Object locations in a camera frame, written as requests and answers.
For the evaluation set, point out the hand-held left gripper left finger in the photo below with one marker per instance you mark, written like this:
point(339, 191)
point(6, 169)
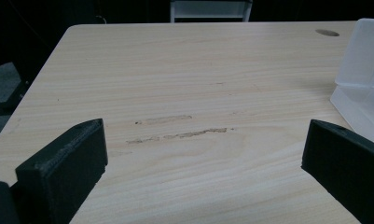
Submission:
point(60, 174)

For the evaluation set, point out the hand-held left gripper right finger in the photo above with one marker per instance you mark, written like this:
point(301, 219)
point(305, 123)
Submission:
point(346, 161)

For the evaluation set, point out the clear plastic box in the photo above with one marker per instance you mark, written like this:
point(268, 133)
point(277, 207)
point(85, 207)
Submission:
point(362, 62)

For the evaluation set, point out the black stand foot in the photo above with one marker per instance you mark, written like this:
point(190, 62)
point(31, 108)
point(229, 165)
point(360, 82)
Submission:
point(10, 102)

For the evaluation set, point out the white metal frame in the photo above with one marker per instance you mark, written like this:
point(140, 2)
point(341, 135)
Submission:
point(209, 9)

